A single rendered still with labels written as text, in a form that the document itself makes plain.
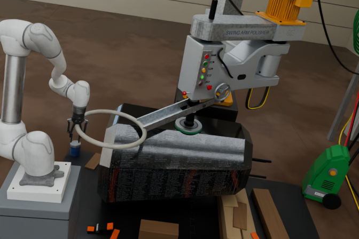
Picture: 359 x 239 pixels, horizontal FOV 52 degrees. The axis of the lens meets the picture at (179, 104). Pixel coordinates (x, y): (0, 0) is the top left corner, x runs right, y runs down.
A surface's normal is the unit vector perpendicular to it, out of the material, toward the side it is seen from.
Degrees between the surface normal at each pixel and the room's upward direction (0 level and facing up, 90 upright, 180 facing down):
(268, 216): 0
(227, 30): 90
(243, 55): 40
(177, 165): 45
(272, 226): 0
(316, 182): 90
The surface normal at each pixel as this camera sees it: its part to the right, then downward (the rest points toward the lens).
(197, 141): 0.15, -0.29
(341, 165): -0.29, 0.40
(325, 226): 0.17, -0.87
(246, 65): 0.50, 0.47
